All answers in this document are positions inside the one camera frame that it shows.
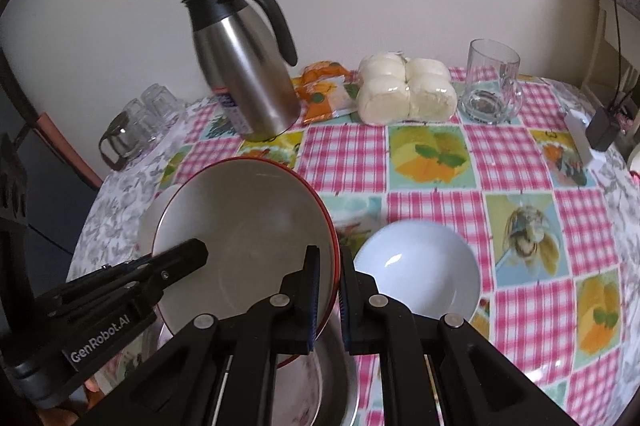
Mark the dark cabinet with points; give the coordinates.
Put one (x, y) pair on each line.
(45, 216)

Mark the stainless steel thermos jug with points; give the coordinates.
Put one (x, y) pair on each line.
(245, 71)

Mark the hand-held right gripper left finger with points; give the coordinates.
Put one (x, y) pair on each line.
(314, 296)

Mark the strawberry print bowl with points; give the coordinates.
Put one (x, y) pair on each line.
(240, 216)

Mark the black charger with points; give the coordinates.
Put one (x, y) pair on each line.
(602, 128)

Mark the small pale blue bowl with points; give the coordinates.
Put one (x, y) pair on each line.
(415, 266)

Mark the orange snack packet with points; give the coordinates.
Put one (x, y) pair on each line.
(320, 98)

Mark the clear glass mug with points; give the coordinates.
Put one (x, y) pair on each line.
(487, 106)

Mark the pink checked tablecloth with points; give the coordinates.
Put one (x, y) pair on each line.
(345, 156)

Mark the clear glass cup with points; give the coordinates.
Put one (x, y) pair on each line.
(160, 103)
(137, 121)

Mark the white adapter box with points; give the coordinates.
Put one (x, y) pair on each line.
(582, 141)

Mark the reddish brown board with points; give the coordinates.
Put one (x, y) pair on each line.
(65, 146)

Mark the bag of steamed buns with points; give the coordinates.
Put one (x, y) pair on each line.
(400, 96)

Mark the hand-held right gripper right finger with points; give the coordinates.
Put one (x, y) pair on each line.
(345, 306)

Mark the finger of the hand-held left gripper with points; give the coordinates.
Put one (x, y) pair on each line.
(175, 258)

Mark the round stainless steel plate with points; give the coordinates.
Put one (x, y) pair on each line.
(337, 386)

